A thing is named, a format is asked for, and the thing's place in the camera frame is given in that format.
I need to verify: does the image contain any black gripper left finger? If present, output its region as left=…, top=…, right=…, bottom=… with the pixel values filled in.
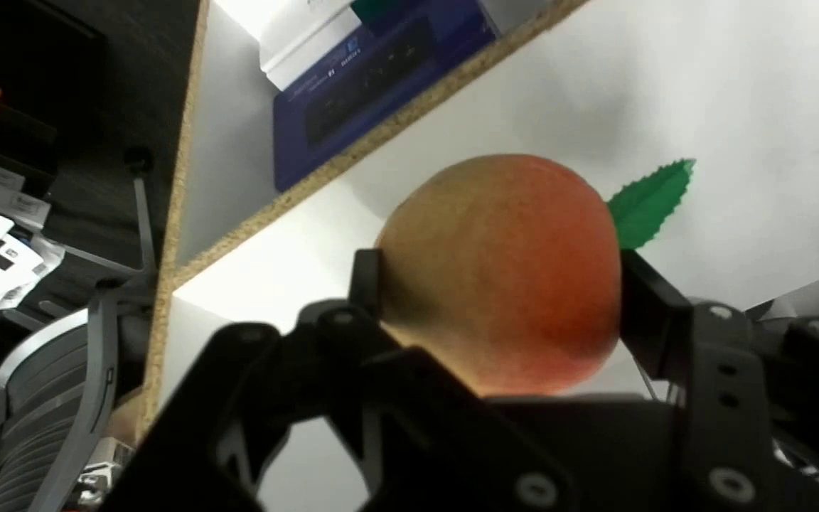
left=94, top=248, right=490, bottom=512

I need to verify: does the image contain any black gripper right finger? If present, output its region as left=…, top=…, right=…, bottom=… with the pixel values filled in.
left=618, top=248, right=819, bottom=512

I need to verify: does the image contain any orange ball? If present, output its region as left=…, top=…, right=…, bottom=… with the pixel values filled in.
left=372, top=151, right=699, bottom=401

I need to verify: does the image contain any white wooden shelf unit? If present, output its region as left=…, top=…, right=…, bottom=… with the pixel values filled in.
left=139, top=0, right=819, bottom=512

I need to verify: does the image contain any grey mesh office chair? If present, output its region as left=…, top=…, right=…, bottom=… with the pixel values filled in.
left=0, top=277, right=159, bottom=512

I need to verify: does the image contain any dark blue box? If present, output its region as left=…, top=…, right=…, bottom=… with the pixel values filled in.
left=270, top=0, right=502, bottom=193

